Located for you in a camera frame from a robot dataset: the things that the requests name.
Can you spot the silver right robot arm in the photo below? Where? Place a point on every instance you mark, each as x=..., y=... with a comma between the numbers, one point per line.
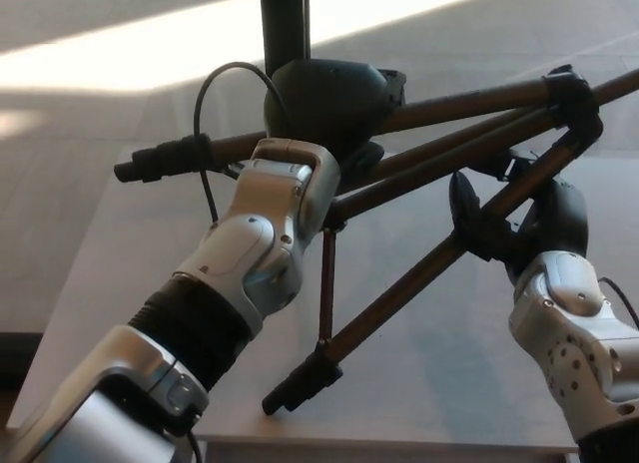
x=574, y=333

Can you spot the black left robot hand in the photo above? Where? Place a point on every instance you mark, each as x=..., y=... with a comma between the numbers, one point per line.
x=324, y=104

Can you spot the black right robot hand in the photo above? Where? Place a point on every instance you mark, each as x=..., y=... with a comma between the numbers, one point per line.
x=564, y=218

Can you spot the brown and black camera tripod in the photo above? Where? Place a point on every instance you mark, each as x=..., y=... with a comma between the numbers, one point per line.
x=449, y=108

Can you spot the black vertical pillar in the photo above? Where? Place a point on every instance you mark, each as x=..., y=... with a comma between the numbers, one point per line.
x=284, y=24

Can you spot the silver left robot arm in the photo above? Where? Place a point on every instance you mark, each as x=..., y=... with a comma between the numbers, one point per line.
x=249, y=243

